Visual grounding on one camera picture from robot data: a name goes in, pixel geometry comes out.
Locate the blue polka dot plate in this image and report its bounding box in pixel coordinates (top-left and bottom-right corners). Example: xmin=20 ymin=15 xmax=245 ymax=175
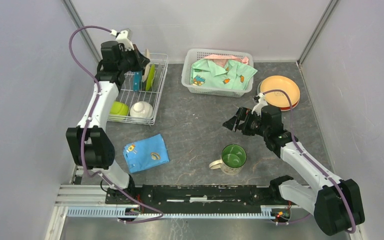
xmin=133 ymin=71 xmax=143 ymax=92

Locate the blue folded cloth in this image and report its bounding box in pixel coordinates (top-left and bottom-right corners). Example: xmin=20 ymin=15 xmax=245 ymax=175
xmin=123 ymin=134 xmax=170 ymax=174

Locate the purple cable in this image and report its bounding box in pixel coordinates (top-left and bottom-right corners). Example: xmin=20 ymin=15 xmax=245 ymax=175
xmin=69 ymin=25 xmax=164 ymax=224
xmin=259 ymin=89 xmax=357 ymax=234

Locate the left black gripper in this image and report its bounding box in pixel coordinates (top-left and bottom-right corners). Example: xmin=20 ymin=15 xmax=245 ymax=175
xmin=117 ymin=44 xmax=150 ymax=74

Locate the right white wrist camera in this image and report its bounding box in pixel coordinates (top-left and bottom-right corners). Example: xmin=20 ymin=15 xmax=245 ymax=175
xmin=252 ymin=92 xmax=268 ymax=116

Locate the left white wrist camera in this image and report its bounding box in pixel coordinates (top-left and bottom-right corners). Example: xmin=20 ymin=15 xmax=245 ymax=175
xmin=110 ymin=28 xmax=134 ymax=51

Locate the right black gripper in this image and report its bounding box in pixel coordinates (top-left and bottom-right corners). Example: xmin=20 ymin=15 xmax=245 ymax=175
xmin=222 ymin=106 xmax=269 ymax=138

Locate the lime green plate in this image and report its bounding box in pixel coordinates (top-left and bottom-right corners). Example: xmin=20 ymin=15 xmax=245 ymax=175
xmin=145 ymin=64 xmax=156 ymax=92

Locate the green interior mug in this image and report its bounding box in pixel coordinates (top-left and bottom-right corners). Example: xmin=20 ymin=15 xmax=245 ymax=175
xmin=209 ymin=144 xmax=247 ymax=176

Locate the cream plate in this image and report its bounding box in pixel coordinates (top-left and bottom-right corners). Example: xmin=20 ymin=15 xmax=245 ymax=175
xmin=141 ymin=48 xmax=151 ymax=91

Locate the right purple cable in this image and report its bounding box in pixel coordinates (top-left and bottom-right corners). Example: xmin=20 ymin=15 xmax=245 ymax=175
xmin=259 ymin=89 xmax=357 ymax=234

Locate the orange plate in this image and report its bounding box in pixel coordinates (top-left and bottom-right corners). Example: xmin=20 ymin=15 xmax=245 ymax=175
xmin=259 ymin=75 xmax=300 ymax=107

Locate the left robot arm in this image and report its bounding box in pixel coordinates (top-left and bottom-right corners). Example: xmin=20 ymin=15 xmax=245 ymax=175
xmin=66 ymin=40 xmax=150 ymax=204

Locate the red plate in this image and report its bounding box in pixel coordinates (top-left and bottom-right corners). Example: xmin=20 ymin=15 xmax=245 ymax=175
xmin=280 ymin=101 xmax=299 ymax=112

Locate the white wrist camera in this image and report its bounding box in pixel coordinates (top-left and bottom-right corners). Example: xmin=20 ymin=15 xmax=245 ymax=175
xmin=252 ymin=92 xmax=268 ymax=116
xmin=110 ymin=28 xmax=134 ymax=51

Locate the mint green printed shirt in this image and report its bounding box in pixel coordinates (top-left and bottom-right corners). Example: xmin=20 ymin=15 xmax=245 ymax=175
xmin=189 ymin=58 xmax=257 ymax=90

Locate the white plastic basket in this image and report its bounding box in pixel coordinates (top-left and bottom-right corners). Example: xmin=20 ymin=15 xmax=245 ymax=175
xmin=181 ymin=48 xmax=257 ymax=98

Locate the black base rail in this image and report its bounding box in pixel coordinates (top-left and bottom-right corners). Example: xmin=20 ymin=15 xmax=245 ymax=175
xmin=105 ymin=183 xmax=302 ymax=216

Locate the white wire dish rack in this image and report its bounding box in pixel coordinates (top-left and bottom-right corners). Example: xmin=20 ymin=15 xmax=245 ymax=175
xmin=108 ymin=53 xmax=168 ymax=125

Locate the lime green bowl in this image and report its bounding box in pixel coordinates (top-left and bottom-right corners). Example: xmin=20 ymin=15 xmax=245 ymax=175
xmin=110 ymin=101 xmax=129 ymax=116

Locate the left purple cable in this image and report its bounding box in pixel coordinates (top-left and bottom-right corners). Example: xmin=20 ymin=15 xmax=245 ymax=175
xmin=69 ymin=25 xmax=164 ymax=224

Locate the white round bowl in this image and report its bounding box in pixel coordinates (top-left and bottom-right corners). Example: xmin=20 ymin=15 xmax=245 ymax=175
xmin=129 ymin=101 xmax=154 ymax=119

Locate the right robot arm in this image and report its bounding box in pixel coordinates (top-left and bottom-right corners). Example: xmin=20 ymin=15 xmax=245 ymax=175
xmin=222 ymin=105 xmax=365 ymax=236

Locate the pink cloth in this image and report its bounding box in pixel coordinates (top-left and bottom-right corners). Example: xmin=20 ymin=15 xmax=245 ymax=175
xmin=204 ymin=54 xmax=249 ymax=64

